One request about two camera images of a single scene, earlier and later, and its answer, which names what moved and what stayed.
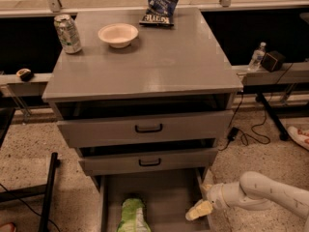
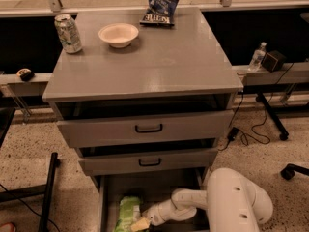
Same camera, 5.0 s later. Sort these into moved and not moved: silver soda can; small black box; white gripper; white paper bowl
Moved: white gripper
Not moved: white paper bowl; silver soda can; small black box
